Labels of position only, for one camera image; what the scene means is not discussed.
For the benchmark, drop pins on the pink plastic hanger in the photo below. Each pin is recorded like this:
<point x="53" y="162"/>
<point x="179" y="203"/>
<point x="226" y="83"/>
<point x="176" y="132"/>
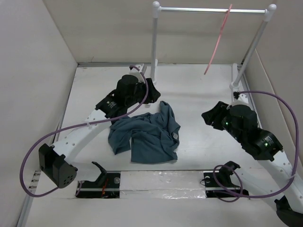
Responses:
<point x="218" y="39"/>

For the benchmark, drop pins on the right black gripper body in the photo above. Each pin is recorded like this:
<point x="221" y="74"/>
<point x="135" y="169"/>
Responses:
<point x="226" y="122"/>

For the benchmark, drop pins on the white metal clothes rack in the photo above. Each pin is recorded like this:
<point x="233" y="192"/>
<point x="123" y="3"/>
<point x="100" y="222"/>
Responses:
<point x="183" y="34"/>

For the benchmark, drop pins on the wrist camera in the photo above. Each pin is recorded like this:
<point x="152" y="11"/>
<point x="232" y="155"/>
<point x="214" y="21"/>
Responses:
<point x="239" y="99"/>
<point x="137" y="73"/>

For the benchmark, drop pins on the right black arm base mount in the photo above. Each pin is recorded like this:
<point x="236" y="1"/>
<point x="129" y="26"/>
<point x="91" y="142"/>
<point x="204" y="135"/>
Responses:
<point x="213" y="190"/>

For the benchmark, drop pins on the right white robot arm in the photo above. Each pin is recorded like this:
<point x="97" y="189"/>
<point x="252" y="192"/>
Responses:
<point x="286" y="195"/>

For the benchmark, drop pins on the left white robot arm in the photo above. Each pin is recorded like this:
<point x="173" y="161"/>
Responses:
<point x="57" y="160"/>

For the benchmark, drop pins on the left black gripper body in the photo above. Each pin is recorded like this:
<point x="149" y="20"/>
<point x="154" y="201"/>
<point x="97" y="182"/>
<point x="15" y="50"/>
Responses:
<point x="140" y="93"/>

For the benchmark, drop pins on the blue-grey t shirt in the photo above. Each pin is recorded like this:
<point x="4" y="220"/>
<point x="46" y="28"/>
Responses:
<point x="151" y="138"/>

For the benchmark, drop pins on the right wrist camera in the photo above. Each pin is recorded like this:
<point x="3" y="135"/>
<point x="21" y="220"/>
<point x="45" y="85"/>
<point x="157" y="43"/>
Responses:
<point x="239" y="99"/>

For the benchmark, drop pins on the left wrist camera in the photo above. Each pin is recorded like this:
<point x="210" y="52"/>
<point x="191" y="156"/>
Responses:
<point x="137" y="73"/>

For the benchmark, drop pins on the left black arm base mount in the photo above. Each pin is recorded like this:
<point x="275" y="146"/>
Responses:
<point x="106" y="186"/>

